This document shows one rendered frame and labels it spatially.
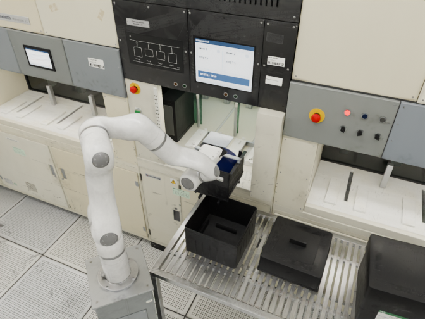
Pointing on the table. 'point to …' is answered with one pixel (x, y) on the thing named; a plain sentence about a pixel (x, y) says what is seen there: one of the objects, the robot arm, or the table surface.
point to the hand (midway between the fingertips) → (217, 143)
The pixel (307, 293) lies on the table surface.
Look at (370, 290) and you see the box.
